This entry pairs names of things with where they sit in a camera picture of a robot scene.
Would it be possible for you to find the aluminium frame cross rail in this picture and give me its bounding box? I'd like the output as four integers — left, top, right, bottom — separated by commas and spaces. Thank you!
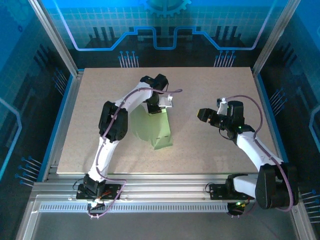
31, 172, 302, 204

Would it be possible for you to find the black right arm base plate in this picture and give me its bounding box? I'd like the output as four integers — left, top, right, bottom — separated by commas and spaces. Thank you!
208, 183, 256, 201

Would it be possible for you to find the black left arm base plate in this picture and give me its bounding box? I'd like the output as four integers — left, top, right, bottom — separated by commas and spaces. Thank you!
75, 183, 123, 201

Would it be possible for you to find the aluminium corner post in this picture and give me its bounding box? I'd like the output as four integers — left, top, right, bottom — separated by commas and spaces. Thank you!
250, 0, 303, 77
27, 0, 85, 78

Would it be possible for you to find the grey metal base tray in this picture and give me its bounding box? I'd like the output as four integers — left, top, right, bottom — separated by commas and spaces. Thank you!
32, 212, 300, 240

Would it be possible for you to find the slotted grey cable duct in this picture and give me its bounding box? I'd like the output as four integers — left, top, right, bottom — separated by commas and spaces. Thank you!
38, 202, 232, 214

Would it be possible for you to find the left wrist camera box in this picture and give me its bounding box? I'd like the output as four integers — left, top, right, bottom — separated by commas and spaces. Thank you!
158, 92, 175, 109

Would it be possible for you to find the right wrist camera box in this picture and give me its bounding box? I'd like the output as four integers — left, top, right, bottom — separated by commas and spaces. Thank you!
215, 97, 230, 116

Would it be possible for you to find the light green paper box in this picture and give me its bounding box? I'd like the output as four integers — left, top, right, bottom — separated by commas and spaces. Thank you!
128, 103, 174, 151

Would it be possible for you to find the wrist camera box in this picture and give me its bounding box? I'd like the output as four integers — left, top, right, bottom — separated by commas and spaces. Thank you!
215, 97, 230, 116
158, 92, 175, 109

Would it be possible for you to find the aluminium side rail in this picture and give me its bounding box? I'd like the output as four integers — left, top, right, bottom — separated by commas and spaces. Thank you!
41, 71, 85, 182
251, 71, 295, 182

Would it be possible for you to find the black controller board with LEDs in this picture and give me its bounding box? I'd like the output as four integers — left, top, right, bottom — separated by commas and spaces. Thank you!
227, 199, 251, 218

